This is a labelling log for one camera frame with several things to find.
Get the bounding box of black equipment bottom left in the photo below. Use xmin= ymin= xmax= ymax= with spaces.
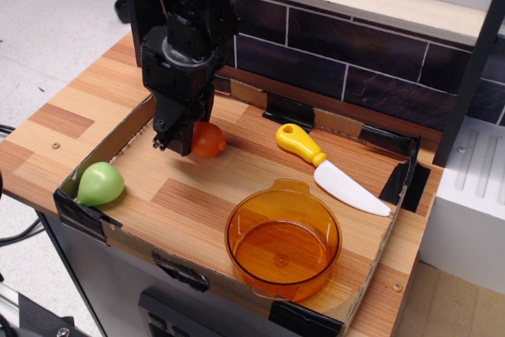
xmin=1 ymin=277 xmax=86 ymax=337

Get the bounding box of black vertical post left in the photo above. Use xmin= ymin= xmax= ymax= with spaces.
xmin=126 ymin=0 xmax=166 ymax=67

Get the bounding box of black vertical post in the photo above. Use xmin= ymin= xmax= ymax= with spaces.
xmin=126 ymin=0 xmax=166 ymax=67
xmin=432 ymin=0 xmax=504 ymax=167

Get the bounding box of white grooved block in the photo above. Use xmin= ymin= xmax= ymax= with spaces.
xmin=420 ymin=118 xmax=504 ymax=293

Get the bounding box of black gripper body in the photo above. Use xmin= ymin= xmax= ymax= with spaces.
xmin=141 ymin=26 xmax=227 ymax=151

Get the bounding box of transparent orange plastic pot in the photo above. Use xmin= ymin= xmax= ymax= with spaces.
xmin=225 ymin=179 xmax=342 ymax=301

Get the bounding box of cardboard fence with black tape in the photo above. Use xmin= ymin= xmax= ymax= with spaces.
xmin=54 ymin=81 xmax=432 ymax=336

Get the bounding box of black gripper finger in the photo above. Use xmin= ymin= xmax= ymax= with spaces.
xmin=196 ymin=88 xmax=215 ymax=122
xmin=165 ymin=123 xmax=194 ymax=156

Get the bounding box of dark brick backsplash panel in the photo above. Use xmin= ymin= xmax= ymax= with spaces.
xmin=220 ymin=0 xmax=505 ymax=133

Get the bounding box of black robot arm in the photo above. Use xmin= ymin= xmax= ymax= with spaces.
xmin=136 ymin=0 xmax=238 ymax=156

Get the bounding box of black caster wheel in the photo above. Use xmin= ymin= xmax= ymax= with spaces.
xmin=114 ymin=0 xmax=130 ymax=24

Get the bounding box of green toy pear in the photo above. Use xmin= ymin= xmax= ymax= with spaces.
xmin=77 ymin=162 xmax=125 ymax=207

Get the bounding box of orange toy carrot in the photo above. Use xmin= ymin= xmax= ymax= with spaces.
xmin=191 ymin=122 xmax=226 ymax=158

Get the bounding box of black vertical post right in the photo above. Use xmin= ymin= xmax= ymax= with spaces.
xmin=432 ymin=0 xmax=504 ymax=167

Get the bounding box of yellow handled toy knife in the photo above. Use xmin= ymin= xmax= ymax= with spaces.
xmin=275 ymin=123 xmax=391 ymax=217

